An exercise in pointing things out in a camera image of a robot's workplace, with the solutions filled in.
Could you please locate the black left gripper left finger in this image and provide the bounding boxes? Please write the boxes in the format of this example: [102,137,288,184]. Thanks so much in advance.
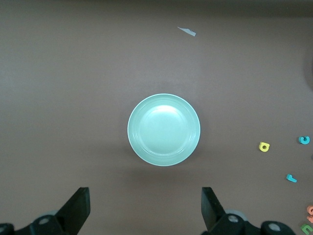
[29,187,91,235]

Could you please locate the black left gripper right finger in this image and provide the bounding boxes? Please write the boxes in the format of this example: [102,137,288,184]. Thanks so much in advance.
[201,187,246,235]

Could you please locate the pale green plate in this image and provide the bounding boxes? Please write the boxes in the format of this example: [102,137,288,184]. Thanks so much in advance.
[127,93,201,167]

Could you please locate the brown paper table cover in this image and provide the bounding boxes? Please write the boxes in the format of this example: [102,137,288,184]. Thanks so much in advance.
[0,0,313,235]

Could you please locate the white paper scrap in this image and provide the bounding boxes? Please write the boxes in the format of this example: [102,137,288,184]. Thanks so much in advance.
[177,26,197,37]

